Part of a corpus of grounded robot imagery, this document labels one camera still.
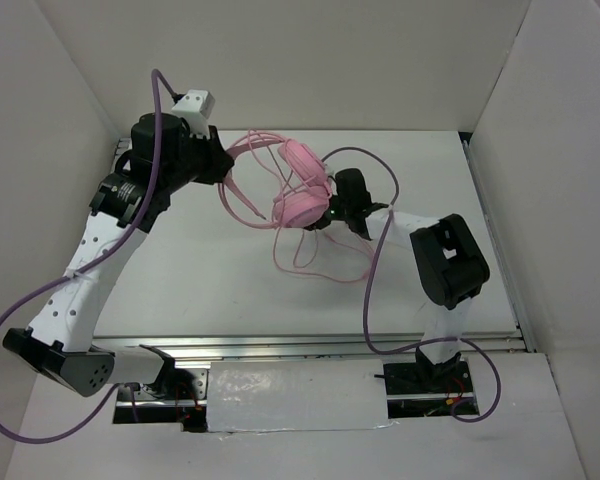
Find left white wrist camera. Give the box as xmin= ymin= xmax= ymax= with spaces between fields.
xmin=171 ymin=90 xmax=215 ymax=138

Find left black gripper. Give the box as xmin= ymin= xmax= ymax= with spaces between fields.
xmin=161 ymin=123 xmax=235 ymax=194

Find white foil-edged cover plate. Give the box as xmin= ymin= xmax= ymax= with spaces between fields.
xmin=207 ymin=359 xmax=390 ymax=433

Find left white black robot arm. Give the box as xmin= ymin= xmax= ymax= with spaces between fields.
xmin=3 ymin=111 xmax=234 ymax=397

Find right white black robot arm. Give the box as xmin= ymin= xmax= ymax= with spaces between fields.
xmin=316 ymin=168 xmax=490 ymax=392

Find pink headphones with cable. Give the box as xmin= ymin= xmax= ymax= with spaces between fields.
xmin=217 ymin=129 xmax=370 ymax=284

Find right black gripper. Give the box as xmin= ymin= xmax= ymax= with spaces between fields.
xmin=293 ymin=184 xmax=353 ymax=230

